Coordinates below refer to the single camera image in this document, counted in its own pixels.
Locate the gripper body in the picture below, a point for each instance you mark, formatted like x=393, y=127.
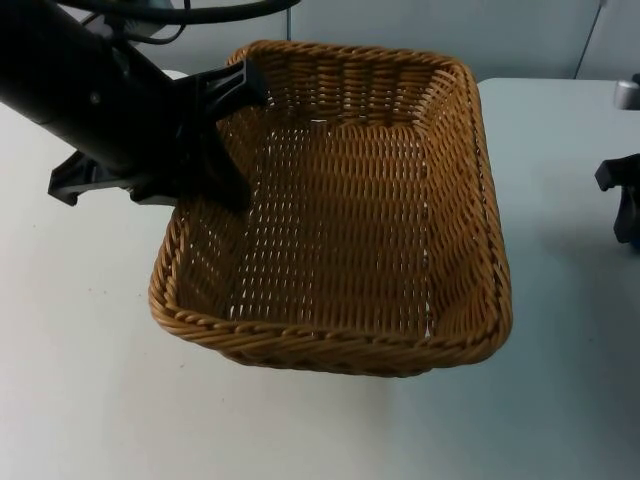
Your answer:
x=195, y=110
x=622, y=172

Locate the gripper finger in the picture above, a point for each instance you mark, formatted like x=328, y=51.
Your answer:
x=227, y=180
x=629, y=215

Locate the pale brown wicker basket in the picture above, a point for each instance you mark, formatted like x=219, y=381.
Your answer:
x=350, y=225

